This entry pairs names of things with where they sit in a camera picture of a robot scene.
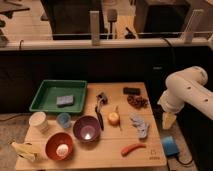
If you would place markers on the red bowl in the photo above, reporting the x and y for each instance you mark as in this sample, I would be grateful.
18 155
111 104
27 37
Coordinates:
59 146

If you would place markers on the yellow banana toy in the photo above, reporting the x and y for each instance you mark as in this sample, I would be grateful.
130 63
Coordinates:
26 150

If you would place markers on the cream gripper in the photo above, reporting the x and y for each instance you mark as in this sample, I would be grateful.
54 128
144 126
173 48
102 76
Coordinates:
167 120

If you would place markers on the green plastic tray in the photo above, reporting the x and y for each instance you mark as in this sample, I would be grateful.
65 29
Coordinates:
49 90

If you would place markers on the blue-grey cloth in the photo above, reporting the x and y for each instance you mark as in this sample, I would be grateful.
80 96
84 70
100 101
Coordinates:
141 125

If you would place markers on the blue-grey sponge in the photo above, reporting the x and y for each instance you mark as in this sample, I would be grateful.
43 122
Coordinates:
65 100

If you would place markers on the black vegetable peeler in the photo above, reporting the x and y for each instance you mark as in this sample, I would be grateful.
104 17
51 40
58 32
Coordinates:
101 100

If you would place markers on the white paper cup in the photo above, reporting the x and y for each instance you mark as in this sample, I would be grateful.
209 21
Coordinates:
39 121

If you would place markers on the purple bowl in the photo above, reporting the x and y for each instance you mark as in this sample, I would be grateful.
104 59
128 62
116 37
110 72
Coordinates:
86 129

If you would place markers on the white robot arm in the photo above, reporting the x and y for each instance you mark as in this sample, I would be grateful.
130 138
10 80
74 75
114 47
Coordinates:
185 86

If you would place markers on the yellow apple toy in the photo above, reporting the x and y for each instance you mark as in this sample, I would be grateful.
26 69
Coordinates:
114 117

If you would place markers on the black rectangular block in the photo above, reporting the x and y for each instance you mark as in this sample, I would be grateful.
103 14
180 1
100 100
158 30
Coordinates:
131 91

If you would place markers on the blue box on floor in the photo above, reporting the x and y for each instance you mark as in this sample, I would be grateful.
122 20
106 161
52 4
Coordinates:
169 146

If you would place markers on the small blue cup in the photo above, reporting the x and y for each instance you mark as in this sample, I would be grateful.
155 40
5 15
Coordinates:
64 120

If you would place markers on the wooden board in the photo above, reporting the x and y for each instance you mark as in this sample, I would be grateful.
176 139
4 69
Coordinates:
106 151

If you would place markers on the orange sausage toy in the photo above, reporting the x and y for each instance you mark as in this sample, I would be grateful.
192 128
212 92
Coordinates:
128 149

